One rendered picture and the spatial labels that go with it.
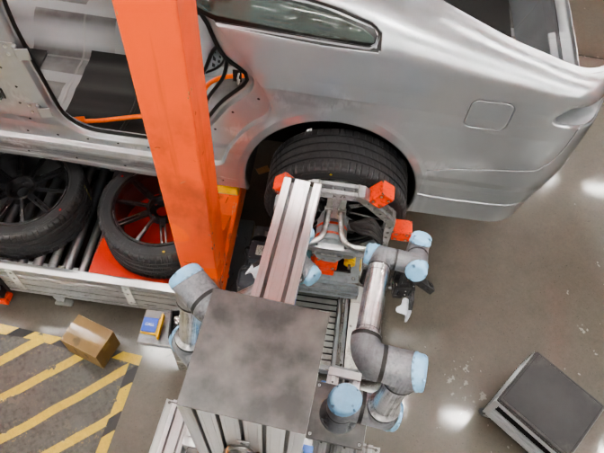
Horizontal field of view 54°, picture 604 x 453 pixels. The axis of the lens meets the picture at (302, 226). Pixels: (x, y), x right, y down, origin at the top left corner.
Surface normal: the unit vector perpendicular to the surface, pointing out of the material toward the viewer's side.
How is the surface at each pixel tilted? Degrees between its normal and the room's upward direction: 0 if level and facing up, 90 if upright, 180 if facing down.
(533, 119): 90
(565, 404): 0
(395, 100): 90
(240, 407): 0
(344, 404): 7
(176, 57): 90
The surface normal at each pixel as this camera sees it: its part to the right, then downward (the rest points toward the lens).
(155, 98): -0.13, 0.84
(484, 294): 0.05, -0.52
